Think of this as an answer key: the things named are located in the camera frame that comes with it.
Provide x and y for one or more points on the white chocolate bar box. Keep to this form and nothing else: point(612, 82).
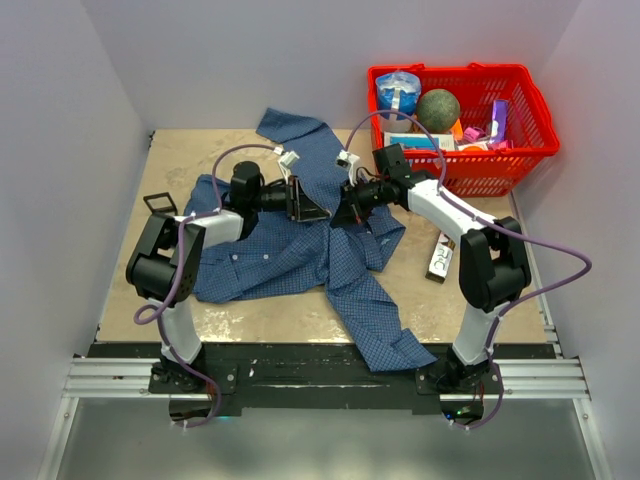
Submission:
point(441, 258)

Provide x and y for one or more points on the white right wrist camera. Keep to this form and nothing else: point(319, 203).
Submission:
point(351, 163)

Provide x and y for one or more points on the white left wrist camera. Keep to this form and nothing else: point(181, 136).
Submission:
point(289, 162)

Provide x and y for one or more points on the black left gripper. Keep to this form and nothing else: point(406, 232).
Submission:
point(300, 207)

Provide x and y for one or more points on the red plastic basket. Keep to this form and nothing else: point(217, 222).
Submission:
point(530, 133)

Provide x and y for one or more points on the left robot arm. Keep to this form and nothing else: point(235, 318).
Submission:
point(165, 262)

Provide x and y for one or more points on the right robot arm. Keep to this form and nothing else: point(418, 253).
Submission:
point(493, 265)

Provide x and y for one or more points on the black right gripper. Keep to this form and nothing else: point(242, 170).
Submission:
point(351, 211)

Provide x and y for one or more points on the orange package in basket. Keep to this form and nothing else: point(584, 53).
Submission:
point(457, 131)

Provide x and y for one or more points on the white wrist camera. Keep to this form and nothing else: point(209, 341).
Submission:
point(289, 162)
point(351, 163)

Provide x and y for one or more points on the blue plaid shirt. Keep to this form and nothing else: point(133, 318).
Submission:
point(283, 257)

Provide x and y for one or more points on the pink small package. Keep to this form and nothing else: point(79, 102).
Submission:
point(473, 134)

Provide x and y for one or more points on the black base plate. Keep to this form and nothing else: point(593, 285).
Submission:
point(309, 376)

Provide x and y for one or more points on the aluminium frame rail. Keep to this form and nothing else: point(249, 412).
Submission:
point(98, 378)

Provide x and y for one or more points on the purple snack package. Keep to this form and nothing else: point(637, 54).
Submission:
point(497, 128)

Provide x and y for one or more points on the black wire frame stand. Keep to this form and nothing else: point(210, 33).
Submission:
point(162, 203)

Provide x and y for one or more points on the green round melon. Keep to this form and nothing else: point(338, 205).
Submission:
point(438, 110)

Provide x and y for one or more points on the blue white wrapped roll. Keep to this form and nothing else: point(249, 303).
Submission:
point(398, 90)

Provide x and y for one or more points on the blue white razor box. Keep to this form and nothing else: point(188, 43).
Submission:
point(417, 141)

